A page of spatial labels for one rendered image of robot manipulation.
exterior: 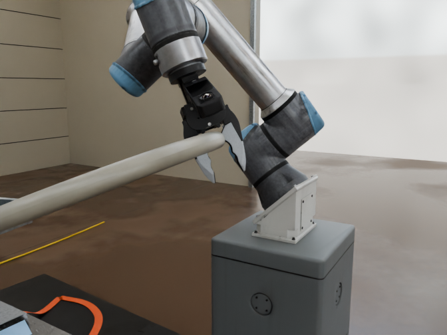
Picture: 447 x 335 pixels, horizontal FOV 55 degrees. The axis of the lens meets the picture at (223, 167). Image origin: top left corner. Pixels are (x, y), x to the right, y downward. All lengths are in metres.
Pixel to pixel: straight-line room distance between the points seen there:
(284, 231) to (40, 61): 6.75
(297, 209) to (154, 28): 0.84
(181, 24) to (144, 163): 0.32
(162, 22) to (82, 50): 6.99
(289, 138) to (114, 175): 0.99
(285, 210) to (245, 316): 0.38
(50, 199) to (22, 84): 7.09
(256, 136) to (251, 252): 0.39
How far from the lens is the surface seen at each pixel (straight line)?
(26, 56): 7.70
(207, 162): 0.77
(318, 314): 1.41
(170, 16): 0.80
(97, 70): 7.51
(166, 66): 0.79
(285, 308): 1.44
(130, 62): 0.94
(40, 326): 1.20
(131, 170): 0.54
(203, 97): 0.70
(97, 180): 0.54
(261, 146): 1.47
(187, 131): 0.77
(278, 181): 1.45
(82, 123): 7.84
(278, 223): 1.45
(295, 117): 1.45
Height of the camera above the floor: 1.36
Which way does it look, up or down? 11 degrees down
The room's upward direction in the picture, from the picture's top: straight up
